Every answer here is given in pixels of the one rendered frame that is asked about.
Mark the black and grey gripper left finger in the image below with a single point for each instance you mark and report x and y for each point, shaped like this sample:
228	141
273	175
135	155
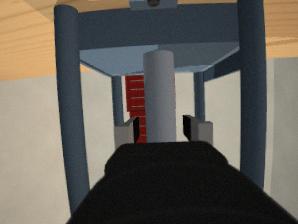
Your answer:
127	132

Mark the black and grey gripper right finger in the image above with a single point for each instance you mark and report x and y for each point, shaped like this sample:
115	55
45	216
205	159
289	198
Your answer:
195	129

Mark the dark grey cylinder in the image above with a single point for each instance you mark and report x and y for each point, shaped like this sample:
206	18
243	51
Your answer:
159	93

